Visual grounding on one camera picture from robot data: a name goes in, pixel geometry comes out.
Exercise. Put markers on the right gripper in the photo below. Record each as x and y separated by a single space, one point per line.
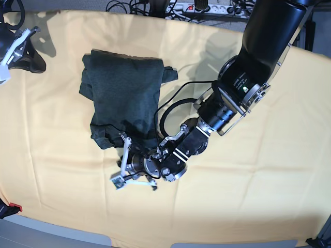
18 52

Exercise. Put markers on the black clamp right corner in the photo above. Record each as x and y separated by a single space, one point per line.
322 240

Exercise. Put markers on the dark green long-sleeve shirt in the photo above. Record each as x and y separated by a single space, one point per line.
125 91

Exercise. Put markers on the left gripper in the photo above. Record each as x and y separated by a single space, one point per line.
135 168

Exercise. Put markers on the white power strip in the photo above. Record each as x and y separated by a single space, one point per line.
240 9

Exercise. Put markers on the yellow table cloth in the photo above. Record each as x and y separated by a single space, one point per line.
268 179

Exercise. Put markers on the black upright post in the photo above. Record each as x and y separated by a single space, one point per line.
310 35

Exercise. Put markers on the red and black clamp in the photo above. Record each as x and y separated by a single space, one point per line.
8 209

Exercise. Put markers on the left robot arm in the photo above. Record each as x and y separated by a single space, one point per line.
242 82

